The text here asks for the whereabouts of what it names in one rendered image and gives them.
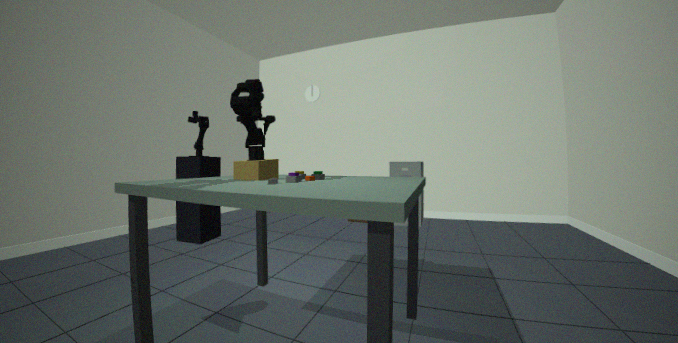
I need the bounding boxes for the green button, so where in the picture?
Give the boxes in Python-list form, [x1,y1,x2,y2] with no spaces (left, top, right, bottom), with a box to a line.
[311,171,325,180]

